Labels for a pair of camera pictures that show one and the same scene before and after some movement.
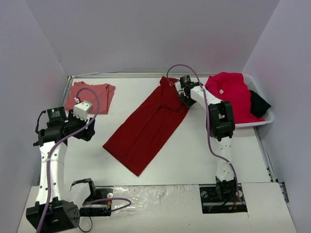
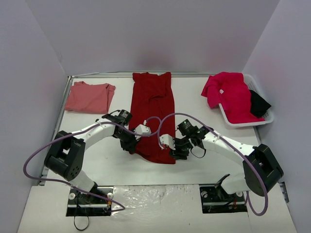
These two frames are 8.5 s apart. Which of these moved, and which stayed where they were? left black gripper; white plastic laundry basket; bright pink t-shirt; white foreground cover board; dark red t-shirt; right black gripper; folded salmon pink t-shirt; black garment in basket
Moved: dark red t-shirt; right black gripper; left black gripper
Stayed: bright pink t-shirt; white foreground cover board; black garment in basket; white plastic laundry basket; folded salmon pink t-shirt
